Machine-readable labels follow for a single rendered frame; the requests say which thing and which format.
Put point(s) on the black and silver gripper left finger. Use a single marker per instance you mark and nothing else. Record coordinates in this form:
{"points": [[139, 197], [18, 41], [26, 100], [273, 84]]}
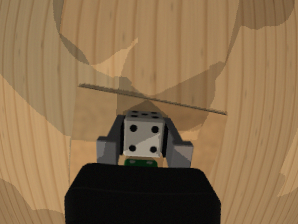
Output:
{"points": [[109, 147]]}

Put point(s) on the white die with black pips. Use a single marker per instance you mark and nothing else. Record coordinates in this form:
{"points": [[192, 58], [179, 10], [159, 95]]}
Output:
{"points": [[143, 133]]}

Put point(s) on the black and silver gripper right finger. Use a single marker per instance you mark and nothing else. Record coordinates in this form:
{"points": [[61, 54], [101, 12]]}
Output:
{"points": [[178, 153]]}

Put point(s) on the green die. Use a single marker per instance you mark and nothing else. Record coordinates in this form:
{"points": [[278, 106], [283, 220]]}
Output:
{"points": [[138, 162]]}

